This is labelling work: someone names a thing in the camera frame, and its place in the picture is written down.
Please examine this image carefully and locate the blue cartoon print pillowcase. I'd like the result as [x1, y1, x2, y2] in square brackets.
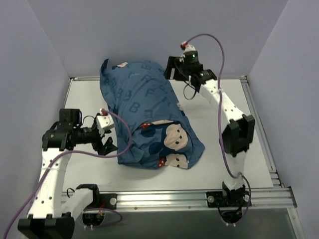
[100, 60, 205, 169]

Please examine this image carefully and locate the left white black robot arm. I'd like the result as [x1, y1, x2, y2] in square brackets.
[17, 109, 117, 239]

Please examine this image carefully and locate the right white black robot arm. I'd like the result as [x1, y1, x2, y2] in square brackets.
[163, 50, 255, 206]

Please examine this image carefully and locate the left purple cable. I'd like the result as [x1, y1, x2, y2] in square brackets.
[0, 109, 132, 239]

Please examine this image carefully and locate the purple cable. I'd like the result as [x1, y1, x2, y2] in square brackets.
[0, 109, 132, 239]
[180, 33, 252, 222]

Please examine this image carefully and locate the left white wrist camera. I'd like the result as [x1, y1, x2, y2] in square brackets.
[96, 108, 115, 137]

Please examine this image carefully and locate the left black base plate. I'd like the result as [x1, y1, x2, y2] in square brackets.
[96, 193, 118, 210]

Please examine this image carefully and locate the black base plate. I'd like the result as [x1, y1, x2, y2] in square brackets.
[206, 190, 252, 208]
[96, 193, 118, 210]

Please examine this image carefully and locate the aluminium front rail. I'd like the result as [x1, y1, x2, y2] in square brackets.
[85, 187, 297, 212]

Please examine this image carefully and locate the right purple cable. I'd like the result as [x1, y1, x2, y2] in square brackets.
[180, 33, 252, 222]

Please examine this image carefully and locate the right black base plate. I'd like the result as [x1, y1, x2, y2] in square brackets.
[206, 190, 252, 208]

